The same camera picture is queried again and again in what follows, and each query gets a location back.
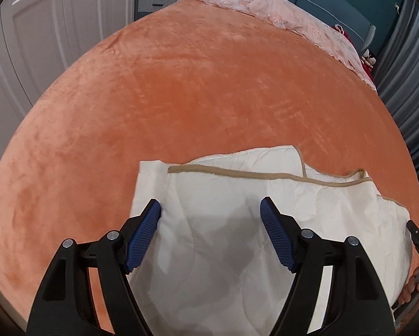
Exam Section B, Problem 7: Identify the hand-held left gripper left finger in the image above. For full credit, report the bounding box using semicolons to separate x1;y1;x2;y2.
26;199;162;336

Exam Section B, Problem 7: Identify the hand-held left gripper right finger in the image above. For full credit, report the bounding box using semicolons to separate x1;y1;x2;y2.
259;196;396;336

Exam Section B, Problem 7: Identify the cream quilted jacket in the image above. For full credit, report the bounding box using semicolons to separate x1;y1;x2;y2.
130;145;416;336

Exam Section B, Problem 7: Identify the person's right hand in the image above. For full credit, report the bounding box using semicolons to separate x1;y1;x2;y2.
397;263;419;309

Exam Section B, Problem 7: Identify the orange plush blanket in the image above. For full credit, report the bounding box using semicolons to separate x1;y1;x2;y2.
0;0;419;336

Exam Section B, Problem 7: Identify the grey curtain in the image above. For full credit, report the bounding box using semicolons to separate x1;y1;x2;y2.
373;0;419;219

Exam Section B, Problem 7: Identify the red cloth item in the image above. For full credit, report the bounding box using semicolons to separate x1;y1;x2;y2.
335;24;375;83

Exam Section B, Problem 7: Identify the small plush toy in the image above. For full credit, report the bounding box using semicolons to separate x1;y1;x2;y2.
361;50;377;68

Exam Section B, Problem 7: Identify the white panelled wardrobe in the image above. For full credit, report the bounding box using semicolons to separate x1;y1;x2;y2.
0;0;156;183

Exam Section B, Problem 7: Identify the grey nightstand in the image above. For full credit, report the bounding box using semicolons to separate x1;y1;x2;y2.
136;0;178;22

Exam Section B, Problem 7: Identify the pink floral quilt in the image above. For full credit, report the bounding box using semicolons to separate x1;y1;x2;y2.
179;0;377;92

